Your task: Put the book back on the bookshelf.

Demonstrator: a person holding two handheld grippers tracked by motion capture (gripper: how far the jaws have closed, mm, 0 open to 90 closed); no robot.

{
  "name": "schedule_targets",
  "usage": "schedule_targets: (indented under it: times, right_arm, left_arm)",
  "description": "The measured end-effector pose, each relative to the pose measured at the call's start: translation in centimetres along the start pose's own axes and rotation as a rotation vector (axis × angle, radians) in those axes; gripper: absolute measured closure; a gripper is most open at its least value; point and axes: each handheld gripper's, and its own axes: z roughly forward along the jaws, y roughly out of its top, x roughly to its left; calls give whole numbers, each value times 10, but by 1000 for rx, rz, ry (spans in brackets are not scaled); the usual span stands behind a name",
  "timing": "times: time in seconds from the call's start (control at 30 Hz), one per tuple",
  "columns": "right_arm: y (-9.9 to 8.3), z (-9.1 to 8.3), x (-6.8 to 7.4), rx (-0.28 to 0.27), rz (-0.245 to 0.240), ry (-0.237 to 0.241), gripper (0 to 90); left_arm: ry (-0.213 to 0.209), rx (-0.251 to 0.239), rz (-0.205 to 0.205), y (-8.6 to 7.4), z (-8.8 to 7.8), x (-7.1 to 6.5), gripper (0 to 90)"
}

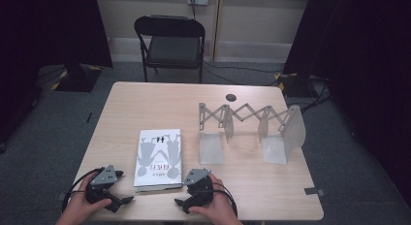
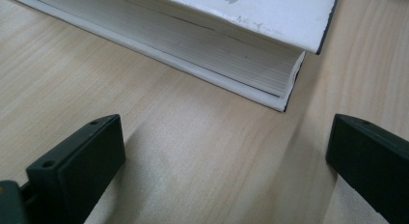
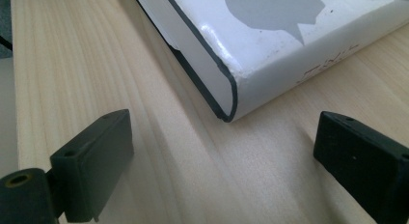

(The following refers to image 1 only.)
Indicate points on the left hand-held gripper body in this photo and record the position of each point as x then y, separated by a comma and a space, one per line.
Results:
103, 176

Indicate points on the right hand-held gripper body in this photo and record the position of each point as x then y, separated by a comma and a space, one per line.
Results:
197, 176

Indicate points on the grey expandable book rack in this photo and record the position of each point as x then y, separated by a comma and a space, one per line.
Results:
211, 147

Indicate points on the white book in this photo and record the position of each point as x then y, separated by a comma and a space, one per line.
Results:
158, 160

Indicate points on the person's right hand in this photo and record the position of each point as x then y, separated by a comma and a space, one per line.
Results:
219, 208

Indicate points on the person's left hand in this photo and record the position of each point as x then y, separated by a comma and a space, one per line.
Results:
79, 208

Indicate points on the grey tape strip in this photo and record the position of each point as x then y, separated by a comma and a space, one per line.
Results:
60, 196
313, 191

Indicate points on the dark round table grommet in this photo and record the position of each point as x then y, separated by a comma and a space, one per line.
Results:
230, 97

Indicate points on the black stand base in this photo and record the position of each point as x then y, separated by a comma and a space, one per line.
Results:
292, 84
77, 79

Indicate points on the black folding chair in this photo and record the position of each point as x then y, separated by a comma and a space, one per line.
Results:
173, 50

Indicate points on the black curtain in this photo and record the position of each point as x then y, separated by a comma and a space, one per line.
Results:
362, 57
48, 31

